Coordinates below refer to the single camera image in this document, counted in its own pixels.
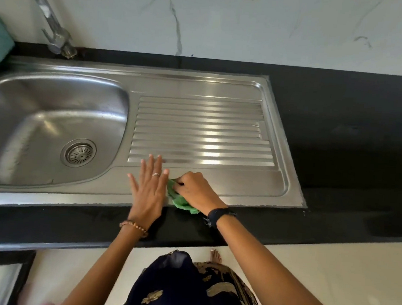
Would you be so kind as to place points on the person's right forearm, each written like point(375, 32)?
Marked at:
point(274, 274)

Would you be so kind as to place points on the stainless steel sink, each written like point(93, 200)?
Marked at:
point(192, 87)

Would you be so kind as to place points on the person's left forearm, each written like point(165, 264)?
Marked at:
point(98, 271)

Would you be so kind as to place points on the purple embroidered garment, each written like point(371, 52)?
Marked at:
point(183, 288)

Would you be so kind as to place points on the person's left hand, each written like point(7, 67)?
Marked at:
point(149, 195)

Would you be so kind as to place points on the person's right hand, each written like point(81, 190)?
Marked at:
point(198, 192)

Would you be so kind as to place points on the black wristband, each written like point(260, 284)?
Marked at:
point(218, 214)

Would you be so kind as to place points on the person's right foot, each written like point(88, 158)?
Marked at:
point(215, 256)

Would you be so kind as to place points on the green cleaning cloth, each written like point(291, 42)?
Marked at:
point(179, 201)

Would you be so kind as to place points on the round metal drain strainer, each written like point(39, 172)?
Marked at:
point(78, 153)

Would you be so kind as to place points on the chrome faucet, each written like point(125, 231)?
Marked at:
point(45, 10)

